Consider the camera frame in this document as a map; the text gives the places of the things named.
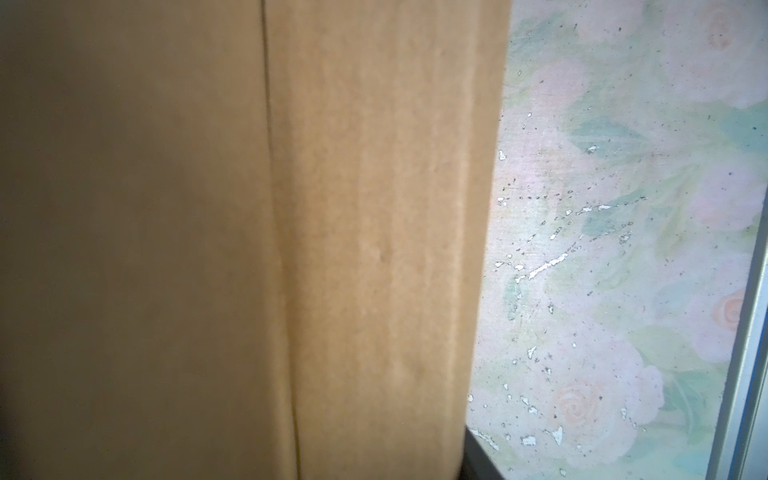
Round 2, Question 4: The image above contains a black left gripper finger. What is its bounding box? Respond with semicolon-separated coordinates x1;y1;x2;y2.
459;433;504;480

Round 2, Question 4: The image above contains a brown cardboard box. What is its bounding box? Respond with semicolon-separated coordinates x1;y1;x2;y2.
1;1;511;479

